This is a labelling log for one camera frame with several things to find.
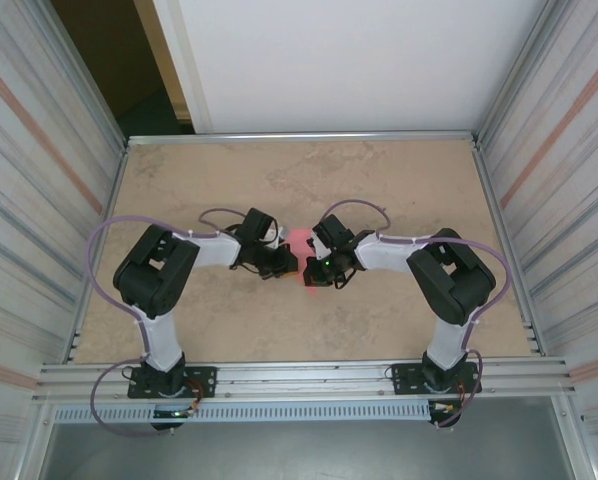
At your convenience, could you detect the pink square paper sheet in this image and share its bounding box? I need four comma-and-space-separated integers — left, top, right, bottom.
286, 228, 330, 290

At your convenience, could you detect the brown wooden door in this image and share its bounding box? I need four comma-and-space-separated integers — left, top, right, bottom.
51, 0, 196, 136

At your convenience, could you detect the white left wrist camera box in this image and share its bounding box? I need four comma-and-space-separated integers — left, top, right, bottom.
262, 223, 290, 250

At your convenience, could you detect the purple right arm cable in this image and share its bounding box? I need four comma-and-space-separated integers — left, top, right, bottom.
323, 198, 509, 430

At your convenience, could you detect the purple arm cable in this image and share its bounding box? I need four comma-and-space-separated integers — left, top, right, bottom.
323, 198, 509, 430
87, 207, 240, 437

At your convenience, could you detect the aluminium table edge rail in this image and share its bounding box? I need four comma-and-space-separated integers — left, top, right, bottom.
125, 130, 482, 148

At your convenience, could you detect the long aluminium mounting rail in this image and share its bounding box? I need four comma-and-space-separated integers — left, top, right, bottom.
31, 357, 578, 404

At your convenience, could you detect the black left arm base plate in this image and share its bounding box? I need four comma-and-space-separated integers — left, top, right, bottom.
127, 366, 218, 400

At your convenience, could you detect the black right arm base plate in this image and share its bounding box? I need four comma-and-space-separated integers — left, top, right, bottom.
391, 360, 483, 396

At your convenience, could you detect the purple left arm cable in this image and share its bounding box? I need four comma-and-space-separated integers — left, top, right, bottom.
87, 207, 240, 437

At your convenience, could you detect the grey slotted cable duct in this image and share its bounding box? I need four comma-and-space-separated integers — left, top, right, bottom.
52, 401, 433, 424

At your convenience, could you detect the aluminium table side rail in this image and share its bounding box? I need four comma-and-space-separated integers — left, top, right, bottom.
471, 139, 548, 357
66, 142, 130, 364

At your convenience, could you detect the small wired controller board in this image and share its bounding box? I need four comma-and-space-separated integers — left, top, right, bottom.
430, 399, 464, 416
151, 405, 200, 420

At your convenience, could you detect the white door frame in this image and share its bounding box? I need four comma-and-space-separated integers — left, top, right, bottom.
151, 0, 215, 135

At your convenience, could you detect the aluminium corner post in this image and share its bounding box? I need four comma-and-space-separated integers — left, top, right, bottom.
38, 0, 130, 151
475, 0, 571, 147

